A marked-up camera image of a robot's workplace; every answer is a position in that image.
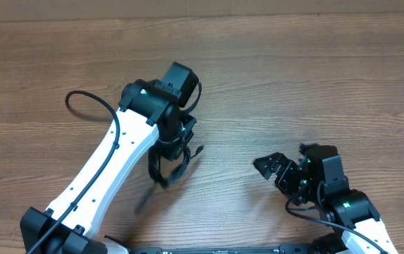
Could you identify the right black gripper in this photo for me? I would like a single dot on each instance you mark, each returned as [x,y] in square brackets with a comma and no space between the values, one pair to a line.
[287,167]

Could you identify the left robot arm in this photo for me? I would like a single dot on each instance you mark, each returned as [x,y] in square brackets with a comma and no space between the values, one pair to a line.
[153,119]

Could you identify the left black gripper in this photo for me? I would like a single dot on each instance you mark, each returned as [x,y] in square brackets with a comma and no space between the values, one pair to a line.
[174,152]

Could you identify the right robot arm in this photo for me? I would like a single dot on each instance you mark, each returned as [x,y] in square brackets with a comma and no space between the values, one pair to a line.
[317,190]

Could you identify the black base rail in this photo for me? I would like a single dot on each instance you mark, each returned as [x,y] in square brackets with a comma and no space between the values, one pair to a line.
[215,250]

